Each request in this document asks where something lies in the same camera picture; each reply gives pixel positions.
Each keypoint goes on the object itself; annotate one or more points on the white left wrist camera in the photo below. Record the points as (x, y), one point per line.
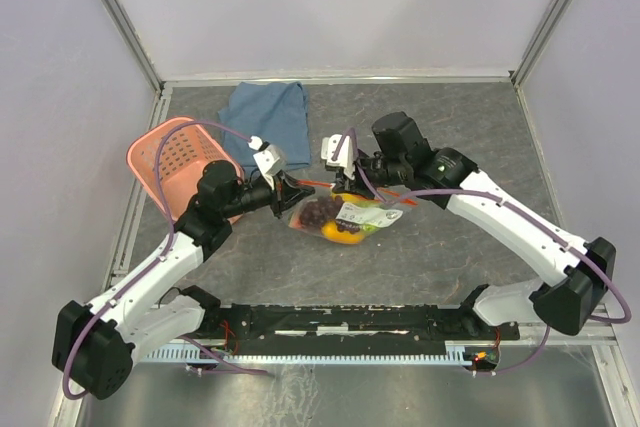
(270, 161)

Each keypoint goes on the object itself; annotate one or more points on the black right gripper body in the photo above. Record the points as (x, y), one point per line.
(385, 172)

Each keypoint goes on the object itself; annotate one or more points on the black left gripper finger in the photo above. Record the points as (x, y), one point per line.
(281, 206)
(291, 189)

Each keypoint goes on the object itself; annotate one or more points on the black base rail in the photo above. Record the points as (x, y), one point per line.
(316, 331)

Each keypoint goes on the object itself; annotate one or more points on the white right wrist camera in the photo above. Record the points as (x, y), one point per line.
(338, 153)

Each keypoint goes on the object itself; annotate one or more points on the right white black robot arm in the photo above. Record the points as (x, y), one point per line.
(572, 274)

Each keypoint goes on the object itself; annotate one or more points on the blue folded cloth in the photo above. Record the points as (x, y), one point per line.
(275, 112)

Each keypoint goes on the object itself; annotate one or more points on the clear zip bag red zipper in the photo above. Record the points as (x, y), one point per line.
(370, 219)

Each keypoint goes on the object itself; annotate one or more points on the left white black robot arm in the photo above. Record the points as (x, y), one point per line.
(97, 344)

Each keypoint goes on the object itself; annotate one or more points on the pink plastic perforated basket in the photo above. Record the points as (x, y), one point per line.
(169, 161)

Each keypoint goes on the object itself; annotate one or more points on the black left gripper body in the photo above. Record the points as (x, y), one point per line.
(251, 194)

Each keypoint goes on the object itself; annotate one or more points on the yellow lemon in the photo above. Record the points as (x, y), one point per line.
(355, 199)

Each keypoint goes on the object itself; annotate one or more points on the dark red grape bunch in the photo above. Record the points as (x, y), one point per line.
(316, 213)

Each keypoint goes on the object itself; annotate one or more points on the orange mango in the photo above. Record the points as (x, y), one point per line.
(343, 232)

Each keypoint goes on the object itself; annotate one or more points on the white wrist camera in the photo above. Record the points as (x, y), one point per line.
(270, 161)
(338, 153)

